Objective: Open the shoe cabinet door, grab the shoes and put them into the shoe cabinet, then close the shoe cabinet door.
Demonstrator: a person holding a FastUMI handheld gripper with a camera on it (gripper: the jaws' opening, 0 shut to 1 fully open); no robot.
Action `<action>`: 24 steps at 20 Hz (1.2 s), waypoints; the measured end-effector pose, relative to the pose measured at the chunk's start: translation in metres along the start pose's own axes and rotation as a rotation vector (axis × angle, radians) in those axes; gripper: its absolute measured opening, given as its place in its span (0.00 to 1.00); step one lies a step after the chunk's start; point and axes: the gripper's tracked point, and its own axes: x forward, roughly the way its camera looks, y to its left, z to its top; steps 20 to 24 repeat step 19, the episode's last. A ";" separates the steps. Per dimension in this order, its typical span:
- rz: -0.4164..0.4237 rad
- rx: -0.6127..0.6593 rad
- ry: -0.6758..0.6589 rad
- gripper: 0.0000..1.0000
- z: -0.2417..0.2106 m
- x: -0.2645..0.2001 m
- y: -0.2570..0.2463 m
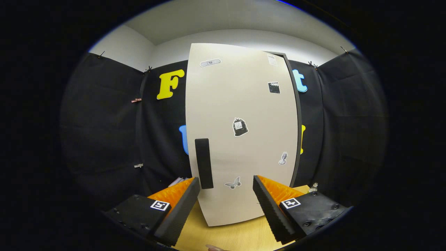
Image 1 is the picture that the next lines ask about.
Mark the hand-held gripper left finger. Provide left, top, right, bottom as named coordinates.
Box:
left=103, top=177, right=201, bottom=246

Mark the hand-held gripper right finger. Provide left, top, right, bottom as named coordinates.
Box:
left=252, top=175, right=351, bottom=244

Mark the black backdrop cloth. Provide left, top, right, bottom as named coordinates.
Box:
left=59, top=49, right=389, bottom=213

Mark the black door handle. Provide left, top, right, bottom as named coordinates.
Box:
left=194, top=138, right=214, bottom=190

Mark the grey shoe cabinet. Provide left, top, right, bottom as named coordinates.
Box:
left=267, top=51, right=303, bottom=188

